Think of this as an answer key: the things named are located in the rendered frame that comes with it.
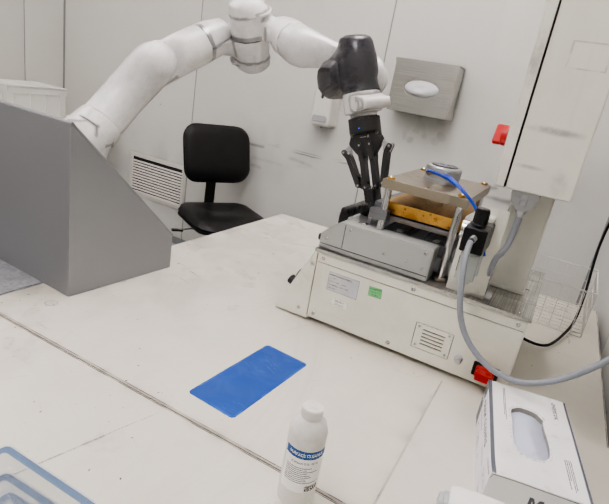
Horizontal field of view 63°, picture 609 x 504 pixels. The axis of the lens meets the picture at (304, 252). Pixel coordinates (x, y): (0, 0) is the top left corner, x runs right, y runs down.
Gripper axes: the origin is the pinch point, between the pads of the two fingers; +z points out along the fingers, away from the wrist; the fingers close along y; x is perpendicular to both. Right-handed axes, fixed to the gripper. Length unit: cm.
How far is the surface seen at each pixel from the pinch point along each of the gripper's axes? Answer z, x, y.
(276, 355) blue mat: 25.4, 35.1, 10.4
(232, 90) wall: -61, -144, 137
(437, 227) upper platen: 5.4, 10.0, -17.4
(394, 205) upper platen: 0.0, 10.2, -8.7
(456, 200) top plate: -0.2, 13.5, -22.5
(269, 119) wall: -40, -144, 115
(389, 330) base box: 26.0, 16.9, -7.0
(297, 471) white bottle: 27, 66, -12
